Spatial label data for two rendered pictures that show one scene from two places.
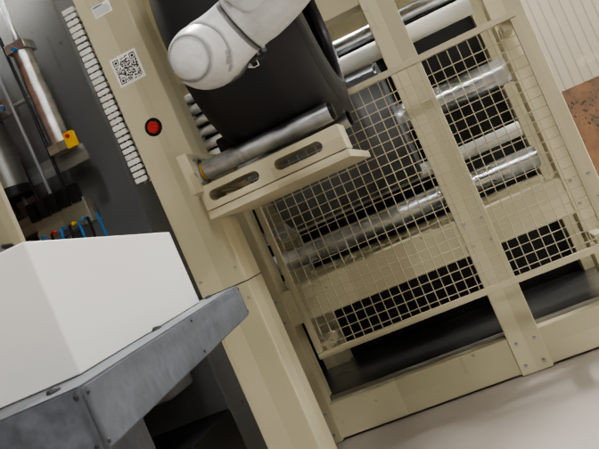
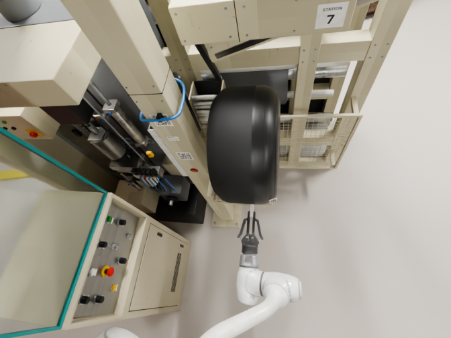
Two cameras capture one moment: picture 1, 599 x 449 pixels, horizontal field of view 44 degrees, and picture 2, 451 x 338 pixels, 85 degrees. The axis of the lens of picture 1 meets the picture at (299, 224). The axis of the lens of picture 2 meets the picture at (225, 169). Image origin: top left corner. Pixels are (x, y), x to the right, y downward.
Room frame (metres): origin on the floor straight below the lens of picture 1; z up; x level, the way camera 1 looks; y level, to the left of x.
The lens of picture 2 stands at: (1.16, -0.08, 2.23)
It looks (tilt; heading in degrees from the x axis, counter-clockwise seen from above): 61 degrees down; 12
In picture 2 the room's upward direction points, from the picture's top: 21 degrees counter-clockwise
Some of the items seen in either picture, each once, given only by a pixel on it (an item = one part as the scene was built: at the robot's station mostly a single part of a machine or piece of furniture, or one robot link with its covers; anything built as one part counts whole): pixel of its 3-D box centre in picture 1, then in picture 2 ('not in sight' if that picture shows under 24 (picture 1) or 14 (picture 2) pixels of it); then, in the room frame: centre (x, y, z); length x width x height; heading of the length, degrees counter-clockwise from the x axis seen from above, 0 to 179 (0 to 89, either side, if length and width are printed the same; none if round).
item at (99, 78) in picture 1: (110, 94); (172, 153); (1.87, 0.31, 1.19); 0.05 x 0.04 x 0.48; 167
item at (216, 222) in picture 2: not in sight; (227, 212); (1.88, 0.22, 0.01); 0.27 x 0.27 x 0.02; 77
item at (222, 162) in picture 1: (266, 142); not in sight; (1.71, -0.01, 0.90); 0.35 x 0.05 x 0.05; 77
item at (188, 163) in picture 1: (217, 173); (215, 170); (1.88, 0.14, 0.90); 0.40 x 0.03 x 0.10; 167
